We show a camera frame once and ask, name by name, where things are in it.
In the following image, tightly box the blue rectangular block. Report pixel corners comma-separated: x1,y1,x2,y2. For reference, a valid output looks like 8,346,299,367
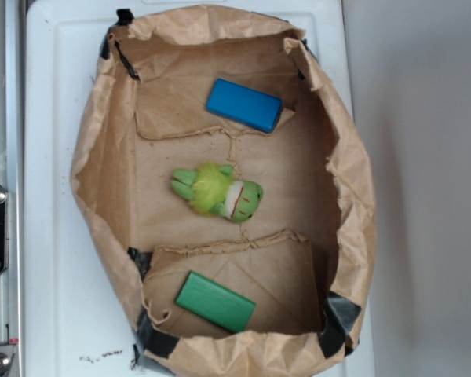
206,79,283,134

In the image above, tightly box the green rectangular block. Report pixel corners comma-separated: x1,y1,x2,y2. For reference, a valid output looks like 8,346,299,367
175,271,256,333

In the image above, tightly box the brown paper bag tray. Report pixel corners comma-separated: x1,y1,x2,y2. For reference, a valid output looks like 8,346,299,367
71,5,376,376

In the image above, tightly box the green plush frog toy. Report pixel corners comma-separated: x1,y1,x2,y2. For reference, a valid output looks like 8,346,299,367
170,163,264,223

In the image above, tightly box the aluminium frame rail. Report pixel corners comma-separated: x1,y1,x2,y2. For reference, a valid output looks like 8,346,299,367
0,1,26,376

